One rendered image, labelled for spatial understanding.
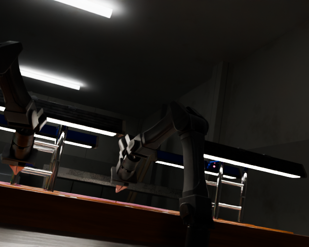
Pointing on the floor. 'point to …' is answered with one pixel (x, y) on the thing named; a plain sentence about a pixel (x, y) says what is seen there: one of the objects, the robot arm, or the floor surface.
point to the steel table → (105, 181)
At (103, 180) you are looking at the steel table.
